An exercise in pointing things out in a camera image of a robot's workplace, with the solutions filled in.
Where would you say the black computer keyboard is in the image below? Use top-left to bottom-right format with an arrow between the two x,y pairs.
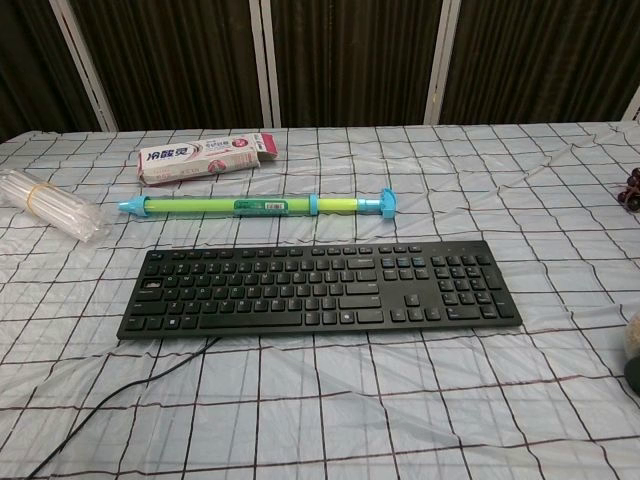
117,240 -> 524,343

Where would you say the green blue water pump toy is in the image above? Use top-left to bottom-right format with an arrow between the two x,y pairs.
117,187 -> 398,220

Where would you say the white pink toothpaste box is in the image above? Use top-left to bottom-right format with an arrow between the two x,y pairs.
136,131 -> 279,187

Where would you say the blue checked tablecloth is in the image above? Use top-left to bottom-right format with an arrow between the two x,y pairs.
0,119 -> 640,480

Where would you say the clear wrapped straw bundle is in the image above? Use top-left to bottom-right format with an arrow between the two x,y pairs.
0,168 -> 108,245

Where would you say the dark purple grape bunch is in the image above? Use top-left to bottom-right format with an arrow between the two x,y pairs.
618,167 -> 640,214

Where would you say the dark round object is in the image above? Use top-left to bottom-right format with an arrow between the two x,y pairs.
622,359 -> 640,395

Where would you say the white screen frame post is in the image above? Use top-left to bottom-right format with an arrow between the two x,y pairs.
48,0 -> 119,133
248,0 -> 283,130
420,0 -> 462,126
621,82 -> 640,123

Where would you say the black keyboard cable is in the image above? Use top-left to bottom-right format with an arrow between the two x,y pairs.
23,336 -> 223,480

